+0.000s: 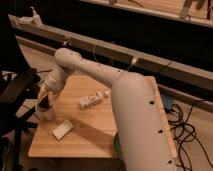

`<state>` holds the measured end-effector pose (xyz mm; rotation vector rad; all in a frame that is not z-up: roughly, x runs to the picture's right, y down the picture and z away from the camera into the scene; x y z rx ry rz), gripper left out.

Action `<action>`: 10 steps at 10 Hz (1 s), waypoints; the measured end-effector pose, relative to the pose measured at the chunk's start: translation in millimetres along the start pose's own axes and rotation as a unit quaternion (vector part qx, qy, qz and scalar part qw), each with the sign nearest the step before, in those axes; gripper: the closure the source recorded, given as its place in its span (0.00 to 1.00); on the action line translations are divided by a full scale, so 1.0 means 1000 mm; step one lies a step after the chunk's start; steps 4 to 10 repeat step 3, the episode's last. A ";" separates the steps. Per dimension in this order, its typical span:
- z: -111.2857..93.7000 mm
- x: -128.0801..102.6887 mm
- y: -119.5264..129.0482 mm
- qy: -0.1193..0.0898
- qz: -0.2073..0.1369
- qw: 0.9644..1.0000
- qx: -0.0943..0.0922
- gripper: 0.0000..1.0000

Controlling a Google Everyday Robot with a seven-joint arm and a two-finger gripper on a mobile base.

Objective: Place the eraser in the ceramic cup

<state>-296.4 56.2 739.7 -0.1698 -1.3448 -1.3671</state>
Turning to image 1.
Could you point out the green object behind arm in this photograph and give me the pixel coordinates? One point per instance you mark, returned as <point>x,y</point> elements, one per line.
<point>117,146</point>

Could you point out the black chair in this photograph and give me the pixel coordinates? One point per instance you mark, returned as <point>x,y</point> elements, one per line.
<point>23,86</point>

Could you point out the blue box on floor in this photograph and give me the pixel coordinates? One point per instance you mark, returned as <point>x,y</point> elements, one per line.
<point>167,101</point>

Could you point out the white toy block object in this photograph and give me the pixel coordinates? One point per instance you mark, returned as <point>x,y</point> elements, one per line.
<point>91,100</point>

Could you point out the white clamp on rail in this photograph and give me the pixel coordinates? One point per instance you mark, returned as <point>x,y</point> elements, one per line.
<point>34,19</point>

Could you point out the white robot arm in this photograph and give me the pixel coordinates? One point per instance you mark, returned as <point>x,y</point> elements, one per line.
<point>140,129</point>

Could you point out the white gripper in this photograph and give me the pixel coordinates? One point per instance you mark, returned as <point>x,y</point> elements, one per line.
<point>46,97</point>

